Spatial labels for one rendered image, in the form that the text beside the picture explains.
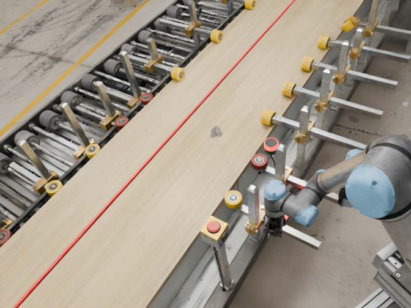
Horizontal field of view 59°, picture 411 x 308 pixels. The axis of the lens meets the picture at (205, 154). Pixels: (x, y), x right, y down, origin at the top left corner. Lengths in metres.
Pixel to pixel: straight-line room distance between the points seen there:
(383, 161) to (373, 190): 0.08
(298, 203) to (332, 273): 1.29
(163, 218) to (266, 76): 1.09
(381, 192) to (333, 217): 1.81
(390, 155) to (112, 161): 1.39
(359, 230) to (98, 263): 1.73
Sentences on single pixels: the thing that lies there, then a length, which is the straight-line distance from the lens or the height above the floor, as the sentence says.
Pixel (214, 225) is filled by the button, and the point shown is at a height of 1.23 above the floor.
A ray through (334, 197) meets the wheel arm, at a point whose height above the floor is 0.86.
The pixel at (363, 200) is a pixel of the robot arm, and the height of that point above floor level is 1.52.
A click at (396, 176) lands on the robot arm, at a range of 0.94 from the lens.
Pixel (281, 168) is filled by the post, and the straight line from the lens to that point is 1.65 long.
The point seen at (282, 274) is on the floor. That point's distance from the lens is 2.47.
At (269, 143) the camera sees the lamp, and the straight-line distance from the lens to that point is 1.58.
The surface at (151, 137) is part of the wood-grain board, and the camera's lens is 1.99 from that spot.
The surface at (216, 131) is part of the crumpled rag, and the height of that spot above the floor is 0.91.
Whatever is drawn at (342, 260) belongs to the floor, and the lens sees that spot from 2.56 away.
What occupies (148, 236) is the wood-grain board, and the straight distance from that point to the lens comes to 1.64.
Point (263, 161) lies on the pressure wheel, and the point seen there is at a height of 0.91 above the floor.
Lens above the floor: 2.29
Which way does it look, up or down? 49 degrees down
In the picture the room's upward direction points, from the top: 11 degrees counter-clockwise
